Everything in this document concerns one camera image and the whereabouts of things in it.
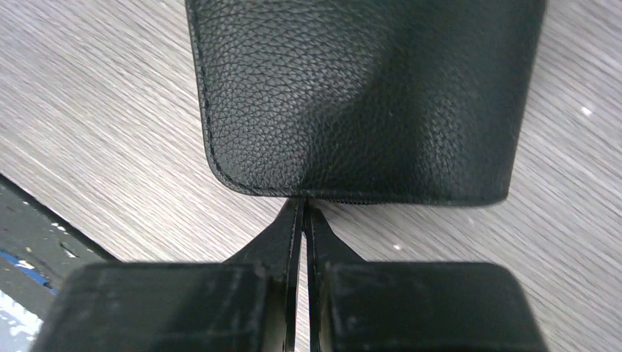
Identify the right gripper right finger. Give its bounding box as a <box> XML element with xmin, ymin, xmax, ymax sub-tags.
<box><xmin>304</xmin><ymin>206</ymin><xmax>548</xmax><ymax>351</ymax></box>

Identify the black zip tool case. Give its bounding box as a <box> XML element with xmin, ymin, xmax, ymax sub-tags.
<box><xmin>186</xmin><ymin>0</ymin><xmax>547</xmax><ymax>207</ymax></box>

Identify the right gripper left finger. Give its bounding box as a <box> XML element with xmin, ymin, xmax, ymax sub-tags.
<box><xmin>32</xmin><ymin>199</ymin><xmax>304</xmax><ymax>351</ymax></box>

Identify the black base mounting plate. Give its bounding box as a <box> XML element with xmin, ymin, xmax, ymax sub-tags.
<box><xmin>1</xmin><ymin>175</ymin><xmax>117</xmax><ymax>318</ymax></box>

